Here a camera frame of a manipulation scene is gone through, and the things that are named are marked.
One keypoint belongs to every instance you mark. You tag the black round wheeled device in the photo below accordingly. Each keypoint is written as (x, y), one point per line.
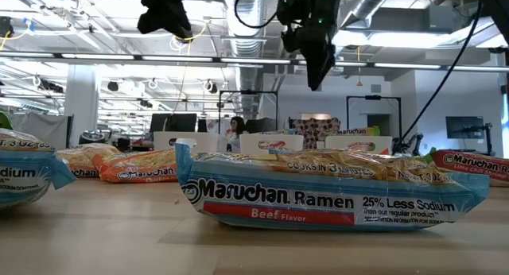
(93, 136)

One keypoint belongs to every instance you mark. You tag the black metal frame stand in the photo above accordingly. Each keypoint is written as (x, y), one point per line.
(374, 97)
(246, 92)

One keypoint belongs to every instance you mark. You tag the grey curtain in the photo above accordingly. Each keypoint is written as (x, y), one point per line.
(40, 128)

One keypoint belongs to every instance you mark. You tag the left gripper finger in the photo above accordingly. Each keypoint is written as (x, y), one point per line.
(159, 20)

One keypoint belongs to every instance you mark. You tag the person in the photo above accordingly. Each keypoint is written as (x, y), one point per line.
(238, 126)

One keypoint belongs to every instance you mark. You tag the silver ceiling duct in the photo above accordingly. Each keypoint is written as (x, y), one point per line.
(246, 44)
(370, 5)

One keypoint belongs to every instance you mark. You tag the white pillar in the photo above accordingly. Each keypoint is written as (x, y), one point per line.
(81, 104)

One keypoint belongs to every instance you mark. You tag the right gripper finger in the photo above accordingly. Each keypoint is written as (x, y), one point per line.
(325, 56)
(311, 60)

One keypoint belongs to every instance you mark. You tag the black ceiling camera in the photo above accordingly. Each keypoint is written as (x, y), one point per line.
(185, 37)
(6, 26)

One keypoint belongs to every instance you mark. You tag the white plastic bin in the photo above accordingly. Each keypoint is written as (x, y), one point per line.
(381, 144)
(248, 144)
(199, 142)

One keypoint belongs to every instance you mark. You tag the dark wall monitor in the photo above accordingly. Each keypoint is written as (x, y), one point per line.
(463, 127)

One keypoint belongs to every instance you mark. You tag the overhead LED light bar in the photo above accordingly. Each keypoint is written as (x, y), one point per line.
(254, 61)

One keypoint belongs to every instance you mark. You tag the orange chicken ramen pack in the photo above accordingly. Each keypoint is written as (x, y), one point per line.
(139, 167)
(79, 159)

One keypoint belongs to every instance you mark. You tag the patterned fabric cover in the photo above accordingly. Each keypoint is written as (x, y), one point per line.
(314, 130)

